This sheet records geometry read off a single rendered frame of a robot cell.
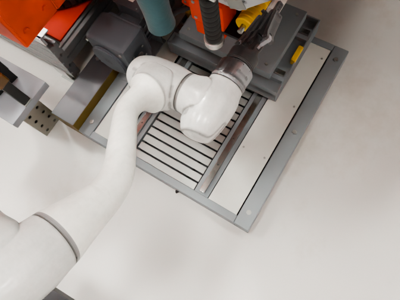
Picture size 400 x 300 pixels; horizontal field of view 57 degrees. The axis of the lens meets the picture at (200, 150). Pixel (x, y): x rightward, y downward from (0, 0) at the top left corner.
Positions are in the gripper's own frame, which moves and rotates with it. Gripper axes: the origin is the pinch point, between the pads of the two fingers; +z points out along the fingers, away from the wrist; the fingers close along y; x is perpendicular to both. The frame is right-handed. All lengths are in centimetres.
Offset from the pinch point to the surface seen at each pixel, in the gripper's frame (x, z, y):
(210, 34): 13.9, -24.3, 8.8
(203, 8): 19.7, -24.4, 13.9
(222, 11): 4.8, -2.7, -16.8
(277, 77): -34.2, 5.7, -32.9
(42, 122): 15, -54, -94
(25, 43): 39, -38, -52
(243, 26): -2.3, -2.3, -14.9
